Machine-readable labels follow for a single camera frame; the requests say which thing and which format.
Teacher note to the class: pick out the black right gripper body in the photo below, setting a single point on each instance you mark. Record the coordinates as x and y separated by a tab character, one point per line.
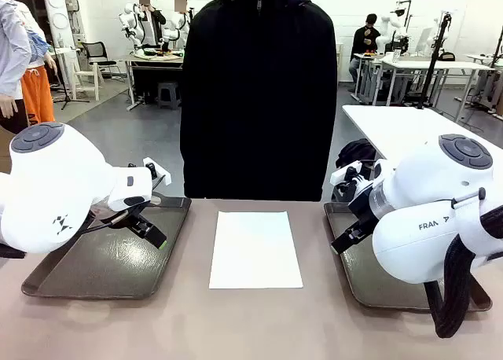
363	204

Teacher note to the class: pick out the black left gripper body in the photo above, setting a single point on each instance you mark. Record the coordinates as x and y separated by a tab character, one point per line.
135	216

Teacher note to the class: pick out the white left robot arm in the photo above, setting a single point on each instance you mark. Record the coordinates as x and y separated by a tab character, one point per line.
51	187

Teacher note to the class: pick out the black-sleeved left forearm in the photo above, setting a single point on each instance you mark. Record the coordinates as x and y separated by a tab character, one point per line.
326	159

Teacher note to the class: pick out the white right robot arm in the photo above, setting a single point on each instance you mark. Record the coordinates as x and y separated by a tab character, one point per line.
424	203

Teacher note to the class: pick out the black-sleeved right forearm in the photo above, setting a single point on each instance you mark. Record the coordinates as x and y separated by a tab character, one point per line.
190	159

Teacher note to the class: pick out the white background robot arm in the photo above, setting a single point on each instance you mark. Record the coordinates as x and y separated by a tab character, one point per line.
383	37
173	31
129	22

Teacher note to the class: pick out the dark brown serving tray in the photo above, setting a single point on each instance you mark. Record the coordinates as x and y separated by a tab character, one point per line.
355	273
118	265

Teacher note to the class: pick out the black bag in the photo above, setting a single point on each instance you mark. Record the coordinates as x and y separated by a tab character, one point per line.
355	151

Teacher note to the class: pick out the white rounded table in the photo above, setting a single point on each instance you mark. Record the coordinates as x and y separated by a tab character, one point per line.
393	124

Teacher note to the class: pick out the white A4 paper sheet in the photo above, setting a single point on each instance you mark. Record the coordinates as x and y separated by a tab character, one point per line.
255	254

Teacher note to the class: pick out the grey plastic stool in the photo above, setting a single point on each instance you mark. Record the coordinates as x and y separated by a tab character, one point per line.
169	94

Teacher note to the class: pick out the white wooden chair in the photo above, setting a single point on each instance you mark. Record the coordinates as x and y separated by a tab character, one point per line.
84	81

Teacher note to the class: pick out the mannequin in orange trousers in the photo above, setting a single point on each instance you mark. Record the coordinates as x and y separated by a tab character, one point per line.
37	96

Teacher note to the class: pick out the black tripod pole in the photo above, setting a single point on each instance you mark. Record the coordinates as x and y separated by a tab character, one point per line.
434	63

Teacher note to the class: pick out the brown topped work table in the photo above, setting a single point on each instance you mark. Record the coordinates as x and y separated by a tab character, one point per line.
157	58

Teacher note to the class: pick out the seated person in black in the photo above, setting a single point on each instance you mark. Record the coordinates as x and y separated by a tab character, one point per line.
365	39

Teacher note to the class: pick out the black office chair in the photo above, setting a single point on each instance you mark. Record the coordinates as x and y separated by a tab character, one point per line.
96	53

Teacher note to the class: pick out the white computer monitor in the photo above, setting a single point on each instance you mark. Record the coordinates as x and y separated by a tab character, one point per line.
424	41

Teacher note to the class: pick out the standing person in black jacket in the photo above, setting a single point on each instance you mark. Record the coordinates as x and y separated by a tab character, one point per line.
153	26

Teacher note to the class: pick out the white tower with round vents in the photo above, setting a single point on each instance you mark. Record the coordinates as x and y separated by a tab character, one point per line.
59	18

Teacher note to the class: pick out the person in white top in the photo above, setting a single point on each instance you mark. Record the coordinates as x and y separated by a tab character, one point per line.
181	2

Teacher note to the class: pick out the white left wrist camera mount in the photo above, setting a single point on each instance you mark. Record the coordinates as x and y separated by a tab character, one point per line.
163	175

